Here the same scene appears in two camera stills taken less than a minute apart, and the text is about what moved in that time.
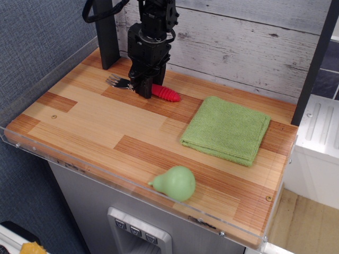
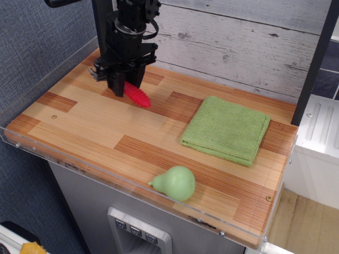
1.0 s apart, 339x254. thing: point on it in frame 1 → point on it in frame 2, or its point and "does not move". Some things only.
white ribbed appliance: [313, 171] does not move
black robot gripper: [148, 59] → [126, 56]
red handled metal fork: [157, 91] → [136, 94]
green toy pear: [178, 182] does not move
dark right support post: [317, 61] does not move
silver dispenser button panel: [133, 234] does not move
